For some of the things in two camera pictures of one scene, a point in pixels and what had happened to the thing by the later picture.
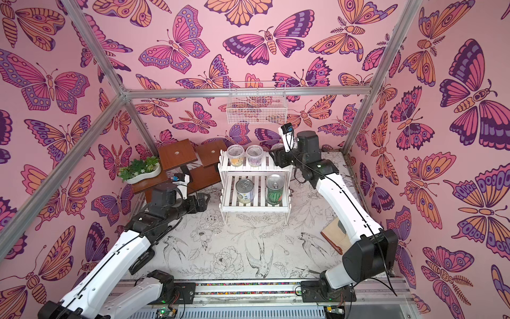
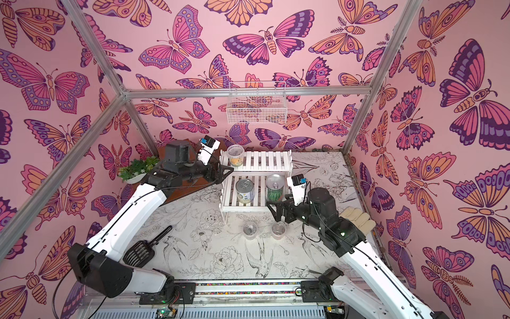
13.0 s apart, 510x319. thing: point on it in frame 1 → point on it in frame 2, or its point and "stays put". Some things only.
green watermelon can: (275, 184) stays put
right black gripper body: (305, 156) → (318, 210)
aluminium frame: (18, 224) stays put
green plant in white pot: (140, 169) stays put
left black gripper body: (182, 207) → (196, 171)
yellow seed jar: (236, 153) stays put
